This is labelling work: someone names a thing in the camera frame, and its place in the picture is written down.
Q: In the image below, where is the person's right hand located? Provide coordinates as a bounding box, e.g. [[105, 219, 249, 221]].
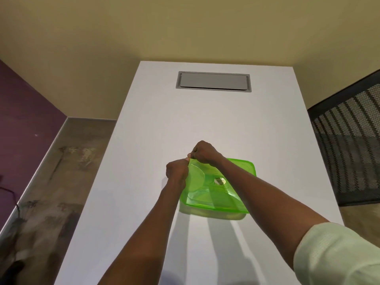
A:
[[188, 141, 225, 168]]

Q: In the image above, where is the person's left hand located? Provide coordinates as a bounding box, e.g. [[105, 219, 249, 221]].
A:
[[165, 157, 191, 183]]

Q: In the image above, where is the green translucent plastic container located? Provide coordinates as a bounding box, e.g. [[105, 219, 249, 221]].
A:
[[180, 157, 257, 214]]

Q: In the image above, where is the person's left forearm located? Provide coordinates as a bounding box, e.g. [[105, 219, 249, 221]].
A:
[[97, 177, 187, 285]]

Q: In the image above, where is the person's right forearm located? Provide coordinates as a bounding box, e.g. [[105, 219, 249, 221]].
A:
[[214, 156, 331, 271]]

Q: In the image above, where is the black mesh office chair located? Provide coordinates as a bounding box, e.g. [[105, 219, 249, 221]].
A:
[[307, 70, 380, 207]]

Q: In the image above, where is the pale green shirt sleeve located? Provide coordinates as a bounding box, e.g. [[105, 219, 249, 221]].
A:
[[293, 222, 380, 285]]

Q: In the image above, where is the grey table cable hatch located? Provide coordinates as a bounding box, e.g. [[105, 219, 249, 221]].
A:
[[176, 71, 252, 93]]

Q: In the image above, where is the dark cable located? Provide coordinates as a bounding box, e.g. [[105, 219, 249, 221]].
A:
[[0, 187, 23, 223]]

